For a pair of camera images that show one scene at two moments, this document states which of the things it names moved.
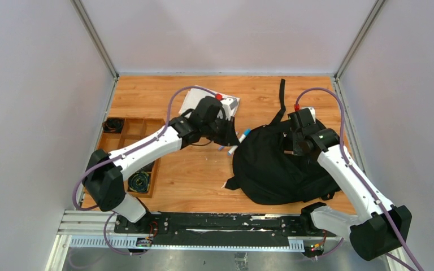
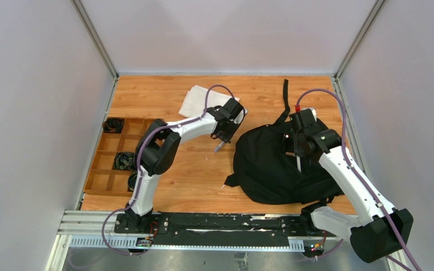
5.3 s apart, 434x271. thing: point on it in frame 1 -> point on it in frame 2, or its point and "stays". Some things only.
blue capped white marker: (243, 137) -> (298, 162)
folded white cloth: (194, 94) stays
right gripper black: (296, 151) stays
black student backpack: (265, 171) stays
